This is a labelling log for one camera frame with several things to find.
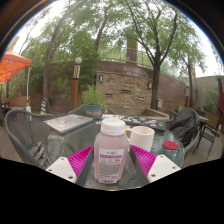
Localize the black laptop with stickers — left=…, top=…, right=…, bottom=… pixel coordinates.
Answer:
left=121, top=115, right=168, bottom=132

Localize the potted green plant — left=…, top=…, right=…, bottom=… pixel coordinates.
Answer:
left=80, top=84, right=107, bottom=120

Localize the blue yellow striped bollard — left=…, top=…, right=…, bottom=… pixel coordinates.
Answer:
left=40, top=97, right=48, bottom=115

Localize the silver laptop with stickers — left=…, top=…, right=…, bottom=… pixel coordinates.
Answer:
left=44, top=113, right=94, bottom=135

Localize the wooden lamp post globe light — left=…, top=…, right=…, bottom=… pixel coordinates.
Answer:
left=185, top=82, right=191, bottom=108
left=70, top=56, right=83, bottom=111

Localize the white sticker sheet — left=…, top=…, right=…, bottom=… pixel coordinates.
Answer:
left=100, top=113, right=124, bottom=121

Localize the green leafy tree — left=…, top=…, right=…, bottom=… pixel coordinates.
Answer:
left=173, top=23, right=209, bottom=108
left=19, top=0, right=101, bottom=113
left=113, top=0, right=188, bottom=110

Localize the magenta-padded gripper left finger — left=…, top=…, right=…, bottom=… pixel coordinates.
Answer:
left=45, top=144, right=95, bottom=188

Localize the dark metal patio chair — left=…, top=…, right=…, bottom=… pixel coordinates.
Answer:
left=193, top=123, right=224, bottom=161

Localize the folded maroon umbrella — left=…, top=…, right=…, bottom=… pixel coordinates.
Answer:
left=218, top=78, right=224, bottom=118

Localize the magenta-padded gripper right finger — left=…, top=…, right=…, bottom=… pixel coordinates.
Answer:
left=129, top=144, right=182, bottom=187

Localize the white mug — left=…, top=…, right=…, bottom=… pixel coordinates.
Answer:
left=125, top=125, right=156, bottom=153

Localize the wooden bench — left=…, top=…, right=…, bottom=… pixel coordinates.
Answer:
left=3, top=95, right=28, bottom=109

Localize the pink drink bottle white cap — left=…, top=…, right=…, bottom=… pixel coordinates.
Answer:
left=93, top=118, right=131, bottom=185

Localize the flat round red coaster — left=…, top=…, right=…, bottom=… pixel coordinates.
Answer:
left=162, top=140, right=179, bottom=151

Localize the orange patio umbrella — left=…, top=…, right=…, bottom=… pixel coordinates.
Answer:
left=0, top=49, right=33, bottom=113

